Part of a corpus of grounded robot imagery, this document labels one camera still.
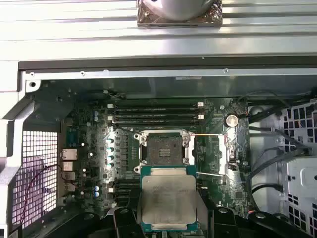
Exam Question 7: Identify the black cable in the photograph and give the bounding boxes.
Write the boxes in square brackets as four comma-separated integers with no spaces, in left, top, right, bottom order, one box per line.
[248,125,313,156]
[247,147,298,206]

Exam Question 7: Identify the metal socket cover frame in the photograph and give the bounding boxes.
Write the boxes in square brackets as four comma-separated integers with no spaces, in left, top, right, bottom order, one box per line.
[190,133,239,177]

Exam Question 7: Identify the black silver PC case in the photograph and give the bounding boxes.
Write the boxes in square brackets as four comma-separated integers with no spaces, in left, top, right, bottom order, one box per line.
[0,58,317,238]

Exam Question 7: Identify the silver metal drive cage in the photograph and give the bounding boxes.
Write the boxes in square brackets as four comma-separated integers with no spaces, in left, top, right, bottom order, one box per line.
[247,99,317,238]

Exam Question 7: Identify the black RAM slot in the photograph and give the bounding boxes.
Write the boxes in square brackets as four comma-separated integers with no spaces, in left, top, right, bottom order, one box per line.
[107,119,205,125]
[113,193,141,199]
[107,108,205,114]
[113,178,141,184]
[107,102,205,109]
[113,183,141,189]
[107,114,205,120]
[108,187,141,194]

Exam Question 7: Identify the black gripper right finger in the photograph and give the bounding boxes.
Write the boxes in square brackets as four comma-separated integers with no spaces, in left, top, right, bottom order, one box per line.
[197,189,317,238]

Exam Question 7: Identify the silver metal port block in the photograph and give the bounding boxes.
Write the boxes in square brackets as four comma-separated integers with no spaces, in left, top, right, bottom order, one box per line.
[60,148,78,160]
[61,161,75,172]

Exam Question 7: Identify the silver green CPU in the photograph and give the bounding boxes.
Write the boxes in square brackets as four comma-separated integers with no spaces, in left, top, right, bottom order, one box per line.
[140,165,198,233]

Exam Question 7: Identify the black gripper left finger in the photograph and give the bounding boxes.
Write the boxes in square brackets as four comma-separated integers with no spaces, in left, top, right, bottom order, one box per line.
[27,189,142,238]

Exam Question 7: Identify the green motherboard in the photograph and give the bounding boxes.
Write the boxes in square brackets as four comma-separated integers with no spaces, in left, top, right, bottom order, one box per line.
[61,96,251,238]

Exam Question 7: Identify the round coin battery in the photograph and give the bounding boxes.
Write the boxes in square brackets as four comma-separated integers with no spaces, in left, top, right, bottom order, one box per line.
[224,113,239,127]

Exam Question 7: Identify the CPU socket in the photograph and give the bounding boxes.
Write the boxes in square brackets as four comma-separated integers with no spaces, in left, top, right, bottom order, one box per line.
[133,130,197,174]

